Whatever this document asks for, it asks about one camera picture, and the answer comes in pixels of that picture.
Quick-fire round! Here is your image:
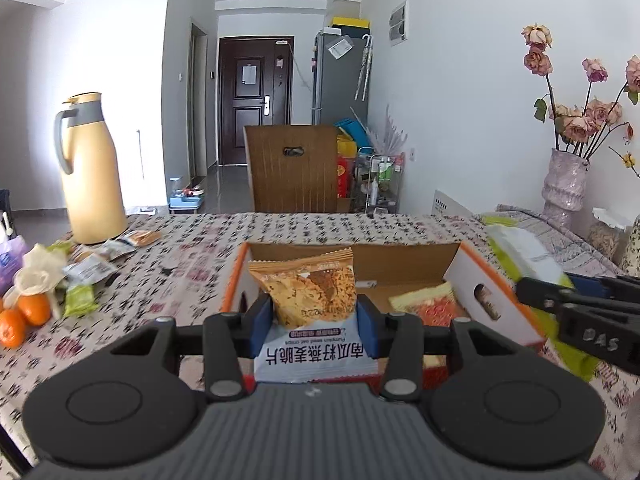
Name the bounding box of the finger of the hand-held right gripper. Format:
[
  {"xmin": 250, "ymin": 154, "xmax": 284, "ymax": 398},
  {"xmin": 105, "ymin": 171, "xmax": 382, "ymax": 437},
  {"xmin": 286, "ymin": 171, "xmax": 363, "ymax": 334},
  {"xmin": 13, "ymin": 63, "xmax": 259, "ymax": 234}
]
[
  {"xmin": 515, "ymin": 277, "xmax": 640, "ymax": 376},
  {"xmin": 565, "ymin": 271, "xmax": 640, "ymax": 306}
]

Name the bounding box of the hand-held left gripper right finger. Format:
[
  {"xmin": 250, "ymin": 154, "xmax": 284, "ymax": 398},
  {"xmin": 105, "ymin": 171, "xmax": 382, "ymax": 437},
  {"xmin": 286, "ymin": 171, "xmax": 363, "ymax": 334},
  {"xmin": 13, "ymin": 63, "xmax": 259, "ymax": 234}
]
[{"xmin": 356, "ymin": 294, "xmax": 521, "ymax": 402}]

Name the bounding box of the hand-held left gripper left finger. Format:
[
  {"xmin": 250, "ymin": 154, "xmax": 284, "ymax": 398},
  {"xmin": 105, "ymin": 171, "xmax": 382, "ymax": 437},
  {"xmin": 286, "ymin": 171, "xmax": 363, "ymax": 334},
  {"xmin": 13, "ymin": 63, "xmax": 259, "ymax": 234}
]
[{"xmin": 112, "ymin": 294, "xmax": 275, "ymax": 402}]

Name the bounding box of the orange white snack packet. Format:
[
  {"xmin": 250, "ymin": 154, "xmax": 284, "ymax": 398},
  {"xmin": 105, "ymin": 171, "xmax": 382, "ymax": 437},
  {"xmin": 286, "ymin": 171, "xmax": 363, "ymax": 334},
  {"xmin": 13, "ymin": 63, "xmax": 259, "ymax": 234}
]
[{"xmin": 248, "ymin": 246, "xmax": 378, "ymax": 383}]

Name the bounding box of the red orange cardboard box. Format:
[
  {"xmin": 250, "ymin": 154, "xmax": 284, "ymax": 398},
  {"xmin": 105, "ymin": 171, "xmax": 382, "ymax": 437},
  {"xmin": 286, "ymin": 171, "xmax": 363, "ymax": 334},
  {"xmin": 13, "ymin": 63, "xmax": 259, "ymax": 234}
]
[{"xmin": 220, "ymin": 241, "xmax": 548, "ymax": 393}]

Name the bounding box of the green white snack bag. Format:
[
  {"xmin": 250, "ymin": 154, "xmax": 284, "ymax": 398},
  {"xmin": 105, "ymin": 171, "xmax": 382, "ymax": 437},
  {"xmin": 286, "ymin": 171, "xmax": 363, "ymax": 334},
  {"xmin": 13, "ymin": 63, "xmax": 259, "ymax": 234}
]
[{"xmin": 480, "ymin": 214, "xmax": 608, "ymax": 382}]

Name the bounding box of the glass jar of grains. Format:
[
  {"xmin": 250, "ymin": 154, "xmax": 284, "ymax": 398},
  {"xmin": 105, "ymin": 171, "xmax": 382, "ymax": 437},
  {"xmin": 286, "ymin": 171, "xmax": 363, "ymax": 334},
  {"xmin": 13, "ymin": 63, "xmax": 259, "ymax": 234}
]
[{"xmin": 586, "ymin": 206, "xmax": 632, "ymax": 261}]

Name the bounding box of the patterned slim vase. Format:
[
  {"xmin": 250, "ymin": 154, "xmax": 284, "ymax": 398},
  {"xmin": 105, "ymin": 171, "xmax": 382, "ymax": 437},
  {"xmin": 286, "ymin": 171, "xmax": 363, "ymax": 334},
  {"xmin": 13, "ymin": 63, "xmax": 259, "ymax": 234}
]
[{"xmin": 619, "ymin": 212, "xmax": 640, "ymax": 277}]

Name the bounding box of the pink floral cloth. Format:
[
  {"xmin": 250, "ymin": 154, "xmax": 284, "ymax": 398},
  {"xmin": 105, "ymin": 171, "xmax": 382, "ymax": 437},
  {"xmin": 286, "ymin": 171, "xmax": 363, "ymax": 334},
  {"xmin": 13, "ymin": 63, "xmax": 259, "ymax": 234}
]
[{"xmin": 477, "ymin": 204, "xmax": 640, "ymax": 281}]

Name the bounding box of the red yellow snack packet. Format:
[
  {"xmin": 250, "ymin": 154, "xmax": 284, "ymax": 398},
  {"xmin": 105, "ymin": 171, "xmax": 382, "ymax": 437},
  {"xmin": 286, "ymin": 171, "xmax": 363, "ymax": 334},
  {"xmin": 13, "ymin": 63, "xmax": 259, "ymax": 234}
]
[{"xmin": 389, "ymin": 281, "xmax": 471, "ymax": 328}]

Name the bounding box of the pink ribbed vase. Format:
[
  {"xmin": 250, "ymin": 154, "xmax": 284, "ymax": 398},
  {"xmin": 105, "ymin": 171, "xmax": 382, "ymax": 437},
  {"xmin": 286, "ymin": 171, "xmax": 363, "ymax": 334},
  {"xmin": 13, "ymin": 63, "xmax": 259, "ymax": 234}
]
[{"xmin": 542, "ymin": 147, "xmax": 591, "ymax": 231}]

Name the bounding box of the calligraphy print tablecloth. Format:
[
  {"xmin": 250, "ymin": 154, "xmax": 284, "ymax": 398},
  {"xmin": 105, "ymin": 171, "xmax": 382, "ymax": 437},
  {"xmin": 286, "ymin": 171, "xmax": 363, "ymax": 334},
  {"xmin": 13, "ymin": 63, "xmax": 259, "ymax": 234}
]
[{"xmin": 0, "ymin": 212, "xmax": 640, "ymax": 480}]

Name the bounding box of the yellow flower branch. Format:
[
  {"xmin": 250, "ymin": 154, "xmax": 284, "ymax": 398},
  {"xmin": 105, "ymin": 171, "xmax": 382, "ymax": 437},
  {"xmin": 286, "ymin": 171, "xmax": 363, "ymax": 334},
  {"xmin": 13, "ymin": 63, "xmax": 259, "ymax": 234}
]
[{"xmin": 609, "ymin": 122, "xmax": 640, "ymax": 178}]

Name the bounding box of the wooden chair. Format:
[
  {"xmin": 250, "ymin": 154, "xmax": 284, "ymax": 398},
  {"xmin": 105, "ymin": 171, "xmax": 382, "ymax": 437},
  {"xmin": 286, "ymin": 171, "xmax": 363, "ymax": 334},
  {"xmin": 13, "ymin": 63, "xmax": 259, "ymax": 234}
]
[{"xmin": 243, "ymin": 125, "xmax": 341, "ymax": 214}]

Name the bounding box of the blue pet water dispenser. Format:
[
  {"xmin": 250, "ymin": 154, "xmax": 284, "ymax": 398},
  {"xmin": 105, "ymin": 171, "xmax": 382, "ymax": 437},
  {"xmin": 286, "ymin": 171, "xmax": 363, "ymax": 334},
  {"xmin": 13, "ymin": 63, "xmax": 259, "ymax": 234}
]
[{"xmin": 168, "ymin": 177, "xmax": 204, "ymax": 211}]

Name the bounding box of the white board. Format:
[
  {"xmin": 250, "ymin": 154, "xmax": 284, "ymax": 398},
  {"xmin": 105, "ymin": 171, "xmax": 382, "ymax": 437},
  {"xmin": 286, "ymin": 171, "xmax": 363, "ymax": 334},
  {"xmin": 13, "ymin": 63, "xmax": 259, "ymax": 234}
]
[{"xmin": 432, "ymin": 189, "xmax": 483, "ymax": 217}]

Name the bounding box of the orange biscuit packet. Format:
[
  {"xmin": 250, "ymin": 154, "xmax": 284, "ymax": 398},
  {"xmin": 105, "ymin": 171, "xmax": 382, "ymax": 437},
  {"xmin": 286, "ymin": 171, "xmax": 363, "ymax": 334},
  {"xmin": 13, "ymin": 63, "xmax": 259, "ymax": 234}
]
[{"xmin": 121, "ymin": 230, "xmax": 162, "ymax": 247}]

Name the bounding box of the red gift box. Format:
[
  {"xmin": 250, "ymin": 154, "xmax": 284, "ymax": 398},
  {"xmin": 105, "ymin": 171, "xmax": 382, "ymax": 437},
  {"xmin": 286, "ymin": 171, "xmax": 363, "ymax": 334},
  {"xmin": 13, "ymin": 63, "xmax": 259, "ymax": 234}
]
[{"xmin": 336, "ymin": 155, "xmax": 357, "ymax": 200}]

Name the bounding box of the dried rose bouquet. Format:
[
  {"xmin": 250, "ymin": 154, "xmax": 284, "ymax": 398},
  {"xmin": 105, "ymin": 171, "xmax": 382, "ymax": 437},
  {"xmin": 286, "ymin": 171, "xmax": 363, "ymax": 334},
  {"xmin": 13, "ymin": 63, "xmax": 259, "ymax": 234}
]
[{"xmin": 521, "ymin": 22, "xmax": 640, "ymax": 161}]

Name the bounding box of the grey white snack packet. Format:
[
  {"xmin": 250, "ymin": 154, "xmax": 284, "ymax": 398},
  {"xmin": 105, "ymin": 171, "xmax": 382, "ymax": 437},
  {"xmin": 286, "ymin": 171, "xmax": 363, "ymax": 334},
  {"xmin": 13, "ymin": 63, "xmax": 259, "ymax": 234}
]
[
  {"xmin": 95, "ymin": 240, "xmax": 137, "ymax": 262},
  {"xmin": 64, "ymin": 259, "xmax": 120, "ymax": 286}
]

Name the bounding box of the light green snack packet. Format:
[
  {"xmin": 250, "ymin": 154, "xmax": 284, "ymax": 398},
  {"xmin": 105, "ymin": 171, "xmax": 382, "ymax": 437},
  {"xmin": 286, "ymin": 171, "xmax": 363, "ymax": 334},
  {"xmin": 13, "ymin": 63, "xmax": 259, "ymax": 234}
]
[{"xmin": 62, "ymin": 282, "xmax": 98, "ymax": 317}]

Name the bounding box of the pale pampas grass bunch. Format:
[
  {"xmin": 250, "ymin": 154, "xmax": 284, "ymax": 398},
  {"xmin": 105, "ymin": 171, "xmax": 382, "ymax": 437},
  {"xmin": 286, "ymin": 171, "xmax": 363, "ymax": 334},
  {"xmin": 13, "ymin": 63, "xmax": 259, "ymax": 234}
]
[{"xmin": 350, "ymin": 105, "xmax": 411, "ymax": 153}]

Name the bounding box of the blue plastic tub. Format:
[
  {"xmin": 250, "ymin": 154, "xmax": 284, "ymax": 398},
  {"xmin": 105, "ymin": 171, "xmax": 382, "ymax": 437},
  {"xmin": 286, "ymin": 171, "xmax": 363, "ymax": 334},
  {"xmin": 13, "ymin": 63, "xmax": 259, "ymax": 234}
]
[{"xmin": 334, "ymin": 117, "xmax": 368, "ymax": 146}]

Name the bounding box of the dark brown entrance door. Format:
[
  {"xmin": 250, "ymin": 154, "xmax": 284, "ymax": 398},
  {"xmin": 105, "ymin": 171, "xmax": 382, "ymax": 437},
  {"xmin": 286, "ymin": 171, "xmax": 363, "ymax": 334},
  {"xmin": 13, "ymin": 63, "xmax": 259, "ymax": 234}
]
[{"xmin": 218, "ymin": 36, "xmax": 296, "ymax": 167}]

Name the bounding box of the yellow thermos jug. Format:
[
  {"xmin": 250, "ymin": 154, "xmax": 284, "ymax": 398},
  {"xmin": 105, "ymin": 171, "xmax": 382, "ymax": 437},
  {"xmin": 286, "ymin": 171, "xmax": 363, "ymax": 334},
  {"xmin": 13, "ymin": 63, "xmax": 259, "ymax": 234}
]
[{"xmin": 54, "ymin": 92, "xmax": 130, "ymax": 246}]

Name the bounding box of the grey side door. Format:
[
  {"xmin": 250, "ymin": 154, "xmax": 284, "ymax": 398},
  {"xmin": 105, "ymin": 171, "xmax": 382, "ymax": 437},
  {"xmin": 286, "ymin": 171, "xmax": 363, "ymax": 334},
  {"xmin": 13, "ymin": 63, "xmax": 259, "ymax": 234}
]
[{"xmin": 190, "ymin": 20, "xmax": 208, "ymax": 181}]

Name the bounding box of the grey refrigerator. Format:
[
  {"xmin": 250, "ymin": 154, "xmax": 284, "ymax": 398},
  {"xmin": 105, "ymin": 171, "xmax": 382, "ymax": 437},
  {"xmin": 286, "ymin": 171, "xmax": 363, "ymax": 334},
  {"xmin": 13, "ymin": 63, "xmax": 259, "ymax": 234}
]
[{"xmin": 311, "ymin": 30, "xmax": 371, "ymax": 128}]

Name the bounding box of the folded white umbrella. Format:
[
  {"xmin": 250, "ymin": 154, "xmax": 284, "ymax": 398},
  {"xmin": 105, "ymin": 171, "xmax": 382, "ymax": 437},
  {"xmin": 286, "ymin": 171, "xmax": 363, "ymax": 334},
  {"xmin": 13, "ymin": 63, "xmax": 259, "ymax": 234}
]
[{"xmin": 354, "ymin": 35, "xmax": 373, "ymax": 102}]

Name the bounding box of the purple tissue pack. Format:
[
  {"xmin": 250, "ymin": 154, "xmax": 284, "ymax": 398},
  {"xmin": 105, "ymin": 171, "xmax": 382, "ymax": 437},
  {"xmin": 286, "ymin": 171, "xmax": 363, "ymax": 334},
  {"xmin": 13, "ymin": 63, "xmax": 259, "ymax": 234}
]
[{"xmin": 0, "ymin": 237, "xmax": 28, "ymax": 296}]

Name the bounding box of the dark cloth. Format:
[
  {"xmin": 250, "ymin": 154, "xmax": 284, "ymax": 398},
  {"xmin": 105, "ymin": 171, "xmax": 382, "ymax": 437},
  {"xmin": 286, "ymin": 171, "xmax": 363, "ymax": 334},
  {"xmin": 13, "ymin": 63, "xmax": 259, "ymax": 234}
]
[{"xmin": 0, "ymin": 189, "xmax": 18, "ymax": 241}]

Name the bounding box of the wire trolley with bottles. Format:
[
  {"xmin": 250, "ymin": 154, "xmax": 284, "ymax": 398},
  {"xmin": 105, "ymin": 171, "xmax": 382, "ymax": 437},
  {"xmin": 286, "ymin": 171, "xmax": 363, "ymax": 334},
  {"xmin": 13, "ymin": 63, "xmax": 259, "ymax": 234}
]
[{"xmin": 352, "ymin": 147, "xmax": 405, "ymax": 216}]

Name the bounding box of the white wall panel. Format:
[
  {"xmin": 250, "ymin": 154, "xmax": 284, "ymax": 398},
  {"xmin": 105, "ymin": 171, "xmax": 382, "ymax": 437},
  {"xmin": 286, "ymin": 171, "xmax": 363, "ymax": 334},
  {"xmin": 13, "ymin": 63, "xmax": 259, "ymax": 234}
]
[{"xmin": 388, "ymin": 0, "xmax": 411, "ymax": 47}]

